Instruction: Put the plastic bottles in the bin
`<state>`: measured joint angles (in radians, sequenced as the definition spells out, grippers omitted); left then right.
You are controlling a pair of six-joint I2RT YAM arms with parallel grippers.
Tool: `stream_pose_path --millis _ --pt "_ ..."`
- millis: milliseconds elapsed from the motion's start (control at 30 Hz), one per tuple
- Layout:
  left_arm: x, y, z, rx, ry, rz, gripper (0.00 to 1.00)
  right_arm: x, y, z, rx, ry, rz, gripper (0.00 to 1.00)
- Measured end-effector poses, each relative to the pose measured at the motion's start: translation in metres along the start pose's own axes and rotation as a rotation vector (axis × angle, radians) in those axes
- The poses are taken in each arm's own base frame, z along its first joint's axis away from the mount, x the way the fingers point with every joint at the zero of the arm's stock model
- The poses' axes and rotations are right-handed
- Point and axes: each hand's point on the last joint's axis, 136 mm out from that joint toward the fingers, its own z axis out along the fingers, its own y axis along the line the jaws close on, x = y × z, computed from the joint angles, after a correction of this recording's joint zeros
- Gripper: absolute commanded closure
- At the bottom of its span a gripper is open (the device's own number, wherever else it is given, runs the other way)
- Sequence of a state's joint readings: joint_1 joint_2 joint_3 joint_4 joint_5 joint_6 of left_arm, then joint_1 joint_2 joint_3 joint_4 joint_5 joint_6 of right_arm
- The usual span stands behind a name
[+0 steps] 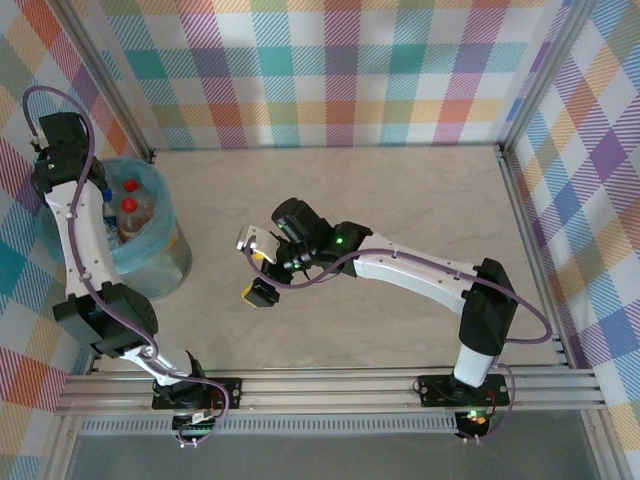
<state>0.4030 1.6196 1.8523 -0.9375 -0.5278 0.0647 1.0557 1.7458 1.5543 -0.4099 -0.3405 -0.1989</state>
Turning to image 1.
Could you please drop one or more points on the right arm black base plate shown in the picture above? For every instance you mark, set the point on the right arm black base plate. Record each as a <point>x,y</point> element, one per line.
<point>435,390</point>

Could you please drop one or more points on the wide aluminium frame rail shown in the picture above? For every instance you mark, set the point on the wide aluminium frame rail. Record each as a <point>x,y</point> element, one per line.
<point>325,395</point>

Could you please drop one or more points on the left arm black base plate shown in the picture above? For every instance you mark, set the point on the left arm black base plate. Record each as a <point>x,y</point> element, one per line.
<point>227,392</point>

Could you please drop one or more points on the metal mesh waste bin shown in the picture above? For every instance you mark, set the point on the metal mesh waste bin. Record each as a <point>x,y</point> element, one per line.
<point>170,265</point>

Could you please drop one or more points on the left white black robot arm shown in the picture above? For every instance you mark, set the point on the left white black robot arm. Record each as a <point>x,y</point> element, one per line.
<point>82,240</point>

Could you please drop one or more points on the aluminium frame side rail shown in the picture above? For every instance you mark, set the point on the aluminium frame side rail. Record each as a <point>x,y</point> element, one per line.
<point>93,364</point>
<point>530,250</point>

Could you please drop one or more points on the red cap plastic bottle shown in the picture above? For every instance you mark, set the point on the red cap plastic bottle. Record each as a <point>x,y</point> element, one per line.
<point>131,185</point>

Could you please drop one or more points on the aluminium frame post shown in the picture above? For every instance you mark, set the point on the aluminium frame post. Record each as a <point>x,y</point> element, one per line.
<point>607,450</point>
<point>60,445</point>
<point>545,75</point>
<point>100,75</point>

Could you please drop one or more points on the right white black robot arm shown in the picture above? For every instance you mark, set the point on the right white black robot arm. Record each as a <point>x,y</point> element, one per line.
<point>410,272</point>

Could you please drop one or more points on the orange drink plastic bottle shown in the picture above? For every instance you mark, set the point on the orange drink plastic bottle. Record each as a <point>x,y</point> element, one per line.
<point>129,204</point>

